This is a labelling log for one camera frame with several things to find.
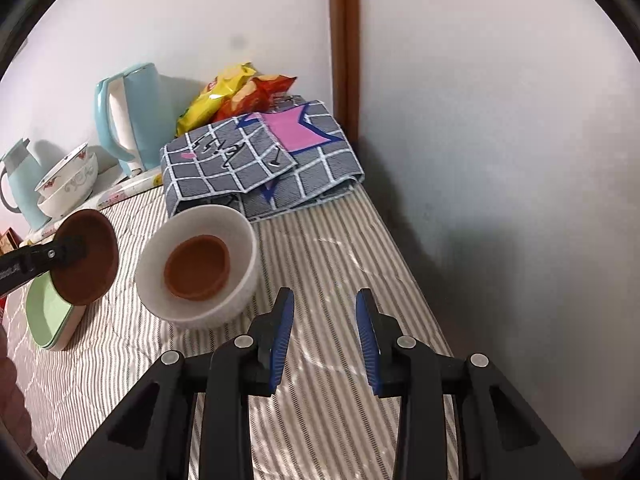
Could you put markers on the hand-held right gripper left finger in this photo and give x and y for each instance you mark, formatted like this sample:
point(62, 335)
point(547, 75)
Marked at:
point(280, 340)

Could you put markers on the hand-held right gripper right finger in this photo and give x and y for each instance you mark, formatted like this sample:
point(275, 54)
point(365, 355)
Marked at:
point(367, 340)

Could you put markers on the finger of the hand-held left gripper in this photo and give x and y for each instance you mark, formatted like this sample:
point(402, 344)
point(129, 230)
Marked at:
point(70, 252)

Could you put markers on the small brown bowl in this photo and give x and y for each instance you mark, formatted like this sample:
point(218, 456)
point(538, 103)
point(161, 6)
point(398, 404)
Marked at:
point(197, 270)
point(95, 280)

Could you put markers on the green square plate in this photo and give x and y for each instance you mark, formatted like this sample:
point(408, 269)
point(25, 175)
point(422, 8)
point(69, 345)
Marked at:
point(47, 310)

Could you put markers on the white bowl with blue print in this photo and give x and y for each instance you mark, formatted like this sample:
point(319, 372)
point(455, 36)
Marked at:
point(240, 240)

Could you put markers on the large white bowl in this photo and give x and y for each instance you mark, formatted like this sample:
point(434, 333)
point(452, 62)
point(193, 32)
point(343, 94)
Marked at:
point(60, 205)

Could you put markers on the striped quilted tablecloth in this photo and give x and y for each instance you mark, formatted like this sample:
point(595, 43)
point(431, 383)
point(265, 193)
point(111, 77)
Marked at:
point(325, 270)

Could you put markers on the floral porcelain bowl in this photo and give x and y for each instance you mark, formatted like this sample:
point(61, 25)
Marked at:
point(70, 170)

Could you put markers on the light blue thermos jug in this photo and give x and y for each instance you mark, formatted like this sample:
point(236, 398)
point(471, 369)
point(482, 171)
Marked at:
point(22, 180)

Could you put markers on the light blue electric kettle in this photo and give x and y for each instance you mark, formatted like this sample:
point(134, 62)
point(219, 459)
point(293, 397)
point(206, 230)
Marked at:
point(140, 120)

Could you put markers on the grey checked cloth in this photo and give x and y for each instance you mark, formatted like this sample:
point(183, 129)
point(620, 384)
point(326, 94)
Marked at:
point(225, 170)

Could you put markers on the yellow chip bag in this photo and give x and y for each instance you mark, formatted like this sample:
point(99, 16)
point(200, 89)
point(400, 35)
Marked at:
point(215, 97)

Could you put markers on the red chip bag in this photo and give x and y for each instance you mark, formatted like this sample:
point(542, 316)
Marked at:
point(265, 90)

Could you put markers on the brown wooden door frame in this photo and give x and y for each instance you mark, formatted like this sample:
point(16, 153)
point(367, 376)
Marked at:
point(344, 35)

